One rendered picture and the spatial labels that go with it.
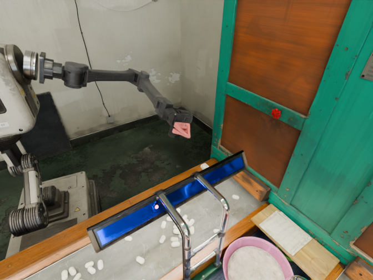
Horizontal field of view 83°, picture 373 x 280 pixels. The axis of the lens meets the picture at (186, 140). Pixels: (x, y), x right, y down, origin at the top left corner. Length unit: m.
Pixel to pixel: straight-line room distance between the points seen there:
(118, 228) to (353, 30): 0.86
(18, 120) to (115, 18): 1.80
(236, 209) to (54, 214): 1.10
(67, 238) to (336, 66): 1.20
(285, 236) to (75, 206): 1.26
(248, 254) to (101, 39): 2.38
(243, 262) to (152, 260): 0.38
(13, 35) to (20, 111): 1.52
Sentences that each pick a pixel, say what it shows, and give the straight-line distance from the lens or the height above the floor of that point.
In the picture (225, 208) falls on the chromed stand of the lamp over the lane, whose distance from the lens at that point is 0.70.
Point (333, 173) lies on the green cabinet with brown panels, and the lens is 0.94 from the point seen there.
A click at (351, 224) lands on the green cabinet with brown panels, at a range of 1.01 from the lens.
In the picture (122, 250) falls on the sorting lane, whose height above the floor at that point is 0.74.
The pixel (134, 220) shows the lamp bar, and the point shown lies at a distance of 0.71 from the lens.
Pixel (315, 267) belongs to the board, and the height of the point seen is 0.78.
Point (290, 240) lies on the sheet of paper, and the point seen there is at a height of 0.78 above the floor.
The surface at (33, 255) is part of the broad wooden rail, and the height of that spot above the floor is 0.76.
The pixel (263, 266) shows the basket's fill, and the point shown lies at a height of 0.74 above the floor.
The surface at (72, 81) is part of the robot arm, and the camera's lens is 1.12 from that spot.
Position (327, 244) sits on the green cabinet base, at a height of 0.79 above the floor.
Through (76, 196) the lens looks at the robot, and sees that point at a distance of 1.70.
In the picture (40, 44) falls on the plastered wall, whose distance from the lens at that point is 2.60.
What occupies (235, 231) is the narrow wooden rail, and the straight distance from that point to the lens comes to 1.06.
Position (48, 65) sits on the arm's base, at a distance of 1.13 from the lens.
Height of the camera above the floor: 1.66
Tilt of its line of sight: 36 degrees down
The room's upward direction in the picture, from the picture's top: straight up
